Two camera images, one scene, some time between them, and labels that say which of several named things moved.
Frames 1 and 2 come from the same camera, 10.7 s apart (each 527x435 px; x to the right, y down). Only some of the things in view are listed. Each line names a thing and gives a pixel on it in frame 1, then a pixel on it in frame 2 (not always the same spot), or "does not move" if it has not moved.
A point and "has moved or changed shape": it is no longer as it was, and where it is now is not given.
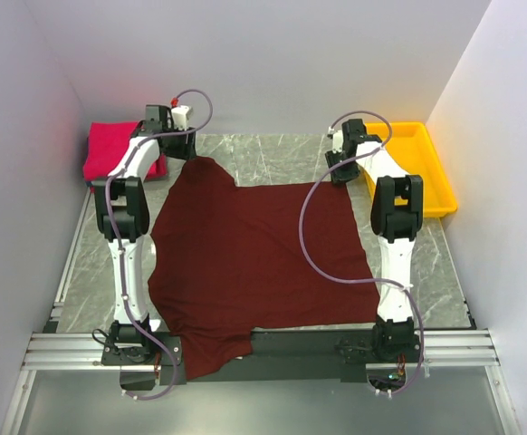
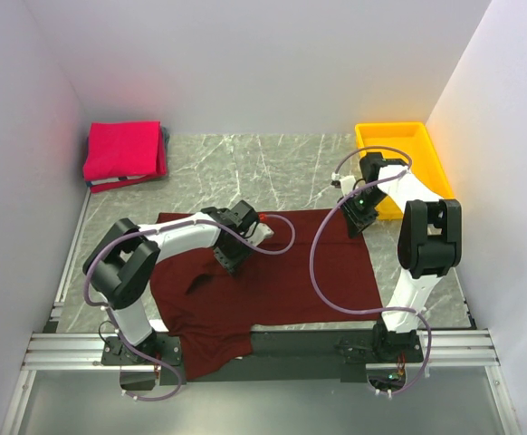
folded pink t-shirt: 104,143 does not move
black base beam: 316,354 does not move
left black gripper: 187,150 → 233,264
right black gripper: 336,174 → 356,222
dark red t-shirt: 229,259 has moved or changed shape
